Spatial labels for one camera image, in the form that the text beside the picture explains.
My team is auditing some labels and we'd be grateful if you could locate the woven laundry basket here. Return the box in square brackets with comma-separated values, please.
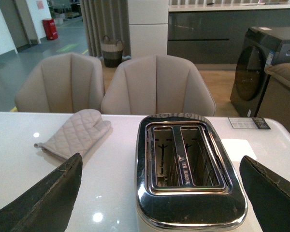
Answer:
[101, 35, 124, 68]

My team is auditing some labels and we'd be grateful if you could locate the grey quilted oven mitt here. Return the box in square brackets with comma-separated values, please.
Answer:
[34, 109, 111, 160]

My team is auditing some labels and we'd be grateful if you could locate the grey kitchen counter cabinet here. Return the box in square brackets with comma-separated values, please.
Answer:
[167, 3, 290, 68]

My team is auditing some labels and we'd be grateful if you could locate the beige chair left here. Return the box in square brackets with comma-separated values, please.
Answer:
[14, 53, 105, 113]

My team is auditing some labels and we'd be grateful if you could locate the white pillar cabinet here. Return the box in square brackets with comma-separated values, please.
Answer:
[128, 0, 169, 58]

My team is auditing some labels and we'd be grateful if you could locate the beige chair right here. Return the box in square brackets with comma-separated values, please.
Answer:
[101, 55, 216, 116]

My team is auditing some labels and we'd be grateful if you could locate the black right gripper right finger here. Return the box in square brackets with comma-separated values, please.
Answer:
[239, 156, 290, 232]

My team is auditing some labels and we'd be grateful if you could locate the beige curtain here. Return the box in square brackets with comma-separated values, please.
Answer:
[80, 0, 131, 57]

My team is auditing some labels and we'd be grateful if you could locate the dark grey washing machine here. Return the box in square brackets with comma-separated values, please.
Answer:
[230, 27, 290, 117]

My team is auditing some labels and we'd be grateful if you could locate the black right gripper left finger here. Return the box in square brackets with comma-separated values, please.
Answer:
[0, 153, 83, 232]

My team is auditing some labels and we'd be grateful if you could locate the beige cushioned seat edge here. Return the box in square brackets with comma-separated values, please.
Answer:
[264, 63, 290, 89]

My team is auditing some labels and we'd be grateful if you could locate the red bin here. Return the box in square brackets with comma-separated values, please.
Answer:
[42, 18, 58, 40]

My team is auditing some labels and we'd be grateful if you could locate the silver white two-slot toaster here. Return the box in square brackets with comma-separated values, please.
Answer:
[135, 113, 248, 232]

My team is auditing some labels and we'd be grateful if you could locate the black white label card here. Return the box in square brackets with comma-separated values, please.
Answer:
[228, 117, 271, 130]

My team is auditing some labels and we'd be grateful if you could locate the beige chair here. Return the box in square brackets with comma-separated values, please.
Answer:
[14, 53, 105, 113]
[101, 55, 216, 116]

